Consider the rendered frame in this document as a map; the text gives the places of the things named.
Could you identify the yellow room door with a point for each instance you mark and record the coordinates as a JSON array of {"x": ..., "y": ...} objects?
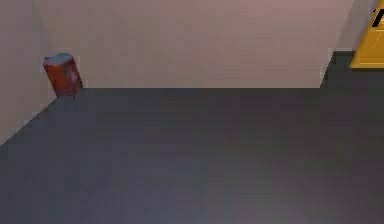
[{"x": 370, "y": 46}]

